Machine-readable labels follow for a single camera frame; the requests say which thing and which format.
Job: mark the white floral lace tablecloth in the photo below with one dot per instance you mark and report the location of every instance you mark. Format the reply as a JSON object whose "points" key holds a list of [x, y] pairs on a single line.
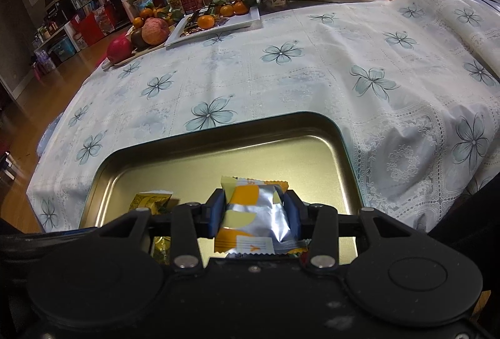
{"points": [[312, 89]]}

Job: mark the purple jar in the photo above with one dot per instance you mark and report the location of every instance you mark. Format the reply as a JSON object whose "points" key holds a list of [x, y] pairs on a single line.
{"points": [[46, 61]]}

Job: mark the apple in foam net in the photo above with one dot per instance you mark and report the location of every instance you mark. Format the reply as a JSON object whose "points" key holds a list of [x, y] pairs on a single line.
{"points": [[156, 31]]}

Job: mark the gold candy packet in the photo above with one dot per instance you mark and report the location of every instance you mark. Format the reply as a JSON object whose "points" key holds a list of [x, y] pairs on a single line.
{"points": [[161, 250]]}

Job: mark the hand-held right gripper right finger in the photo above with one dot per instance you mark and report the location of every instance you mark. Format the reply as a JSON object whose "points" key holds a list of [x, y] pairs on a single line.
{"points": [[291, 214]]}

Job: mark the gold tin tray teal rim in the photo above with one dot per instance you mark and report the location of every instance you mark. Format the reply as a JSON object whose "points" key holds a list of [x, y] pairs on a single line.
{"points": [[234, 151]]}

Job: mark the red round fruit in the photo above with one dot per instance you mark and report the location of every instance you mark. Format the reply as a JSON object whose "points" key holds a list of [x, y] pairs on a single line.
{"points": [[120, 49]]}

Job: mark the dark brown fruit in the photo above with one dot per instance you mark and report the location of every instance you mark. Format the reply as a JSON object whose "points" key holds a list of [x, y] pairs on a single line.
{"points": [[137, 39]]}

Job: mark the red storage box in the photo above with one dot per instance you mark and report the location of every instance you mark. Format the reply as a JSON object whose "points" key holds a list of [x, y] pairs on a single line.
{"points": [[92, 26]]}

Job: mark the teal storage bin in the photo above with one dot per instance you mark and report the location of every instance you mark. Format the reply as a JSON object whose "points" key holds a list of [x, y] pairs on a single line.
{"points": [[63, 48]]}

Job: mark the yellow snack packet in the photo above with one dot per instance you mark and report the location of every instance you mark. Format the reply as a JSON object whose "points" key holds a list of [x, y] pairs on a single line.
{"points": [[150, 202]]}

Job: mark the mandarin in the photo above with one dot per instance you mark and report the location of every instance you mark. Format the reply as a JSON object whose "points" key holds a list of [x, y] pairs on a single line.
{"points": [[241, 7], [227, 10], [162, 13], [206, 22], [145, 13]]}

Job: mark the white rectangular plate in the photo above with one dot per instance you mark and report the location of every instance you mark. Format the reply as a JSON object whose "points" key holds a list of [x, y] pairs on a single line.
{"points": [[234, 24]]}

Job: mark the pile of foil candies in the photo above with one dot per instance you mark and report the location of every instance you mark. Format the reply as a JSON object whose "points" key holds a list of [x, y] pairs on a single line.
{"points": [[191, 24]]}

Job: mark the orange and silver snack packet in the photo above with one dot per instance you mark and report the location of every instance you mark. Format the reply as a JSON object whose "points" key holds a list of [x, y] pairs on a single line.
{"points": [[254, 214]]}

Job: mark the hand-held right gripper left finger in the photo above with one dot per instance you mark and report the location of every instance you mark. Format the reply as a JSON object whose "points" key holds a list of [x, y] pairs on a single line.
{"points": [[218, 214]]}

